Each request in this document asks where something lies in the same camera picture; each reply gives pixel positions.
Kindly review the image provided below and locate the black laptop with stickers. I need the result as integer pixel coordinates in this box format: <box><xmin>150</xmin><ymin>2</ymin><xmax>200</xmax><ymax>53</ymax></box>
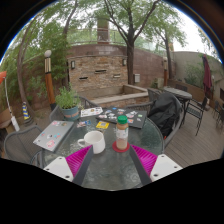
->
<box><xmin>95</xmin><ymin>107</ymin><xmax>148</xmax><ymax>130</ymax></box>

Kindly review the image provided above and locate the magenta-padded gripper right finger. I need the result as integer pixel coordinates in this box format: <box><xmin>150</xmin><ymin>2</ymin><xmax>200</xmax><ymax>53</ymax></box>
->
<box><xmin>129</xmin><ymin>144</ymin><xmax>184</xmax><ymax>186</ymax></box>

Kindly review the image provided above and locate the black backpack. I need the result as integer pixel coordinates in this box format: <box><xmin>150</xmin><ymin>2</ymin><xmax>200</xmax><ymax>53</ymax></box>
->
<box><xmin>147</xmin><ymin>92</ymin><xmax>183</xmax><ymax>138</ymax></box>

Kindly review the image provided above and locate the black metal patio chair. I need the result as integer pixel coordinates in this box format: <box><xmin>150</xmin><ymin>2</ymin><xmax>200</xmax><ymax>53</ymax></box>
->
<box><xmin>184</xmin><ymin>96</ymin><xmax>209</xmax><ymax>136</ymax></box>

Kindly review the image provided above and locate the wooden lamp post with globe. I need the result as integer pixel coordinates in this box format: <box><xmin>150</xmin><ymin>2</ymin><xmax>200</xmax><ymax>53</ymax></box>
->
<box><xmin>162</xmin><ymin>56</ymin><xmax>169</xmax><ymax>88</ymax></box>
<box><xmin>43</xmin><ymin>49</ymin><xmax>58</xmax><ymax>111</ymax></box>

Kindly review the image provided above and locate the stone fountain basin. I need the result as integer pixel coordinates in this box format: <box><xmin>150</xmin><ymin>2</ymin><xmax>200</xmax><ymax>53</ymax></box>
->
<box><xmin>89</xmin><ymin>83</ymin><xmax>150</xmax><ymax>108</ymax></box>

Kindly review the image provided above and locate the tree with leaning trunk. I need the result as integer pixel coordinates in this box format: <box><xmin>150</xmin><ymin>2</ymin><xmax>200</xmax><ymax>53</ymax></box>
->
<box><xmin>6</xmin><ymin>0</ymin><xmax>81</xmax><ymax>118</ymax></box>

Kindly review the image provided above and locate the yellow card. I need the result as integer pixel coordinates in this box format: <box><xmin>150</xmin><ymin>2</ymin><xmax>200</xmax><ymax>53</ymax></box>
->
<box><xmin>95</xmin><ymin>121</ymin><xmax>110</xmax><ymax>130</ymax></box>

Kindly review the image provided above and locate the green plant in teal pot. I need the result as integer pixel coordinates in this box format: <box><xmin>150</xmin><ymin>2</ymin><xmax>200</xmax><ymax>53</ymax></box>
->
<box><xmin>54</xmin><ymin>84</ymin><xmax>82</xmax><ymax>122</ymax></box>

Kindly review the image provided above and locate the coffee bottle with green cap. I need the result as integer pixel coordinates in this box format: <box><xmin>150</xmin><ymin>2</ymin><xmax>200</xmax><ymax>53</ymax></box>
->
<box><xmin>115</xmin><ymin>114</ymin><xmax>130</xmax><ymax>151</ymax></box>

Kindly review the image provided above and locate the silver laptop with stickers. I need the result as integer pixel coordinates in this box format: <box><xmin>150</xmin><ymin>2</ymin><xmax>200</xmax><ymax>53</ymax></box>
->
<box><xmin>32</xmin><ymin>119</ymin><xmax>75</xmax><ymax>153</ymax></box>

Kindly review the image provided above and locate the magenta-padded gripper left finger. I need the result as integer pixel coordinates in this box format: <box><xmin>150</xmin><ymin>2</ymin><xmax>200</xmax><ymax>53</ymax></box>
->
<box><xmin>43</xmin><ymin>144</ymin><xmax>94</xmax><ymax>187</ymax></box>

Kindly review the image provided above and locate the white ceramic mug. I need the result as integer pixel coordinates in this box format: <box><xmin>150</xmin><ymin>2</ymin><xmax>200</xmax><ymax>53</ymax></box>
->
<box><xmin>77</xmin><ymin>130</ymin><xmax>107</xmax><ymax>155</ymax></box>

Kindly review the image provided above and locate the white sticker sheet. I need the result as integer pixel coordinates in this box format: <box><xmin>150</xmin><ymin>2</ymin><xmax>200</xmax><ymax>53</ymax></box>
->
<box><xmin>80</xmin><ymin>106</ymin><xmax>104</xmax><ymax>118</ymax></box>

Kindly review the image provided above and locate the closed maroon patio umbrella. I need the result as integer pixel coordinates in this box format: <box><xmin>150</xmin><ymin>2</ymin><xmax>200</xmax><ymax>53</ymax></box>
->
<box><xmin>202</xmin><ymin>54</ymin><xmax>213</xmax><ymax>98</ymax></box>

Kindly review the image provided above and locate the blue and yellow striped cone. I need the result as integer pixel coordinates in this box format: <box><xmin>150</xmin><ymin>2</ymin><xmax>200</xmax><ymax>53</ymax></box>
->
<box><xmin>21</xmin><ymin>101</ymin><xmax>31</xmax><ymax>121</ymax></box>

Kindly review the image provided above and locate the tree with dark trunk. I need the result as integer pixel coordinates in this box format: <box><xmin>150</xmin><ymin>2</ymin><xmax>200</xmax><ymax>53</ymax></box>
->
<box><xmin>96</xmin><ymin>0</ymin><xmax>188</xmax><ymax>86</ymax></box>

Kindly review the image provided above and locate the small blue sticker card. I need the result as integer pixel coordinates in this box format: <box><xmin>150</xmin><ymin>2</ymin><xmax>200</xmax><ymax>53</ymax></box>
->
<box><xmin>76</xmin><ymin>120</ymin><xmax>92</xmax><ymax>129</ymax></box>

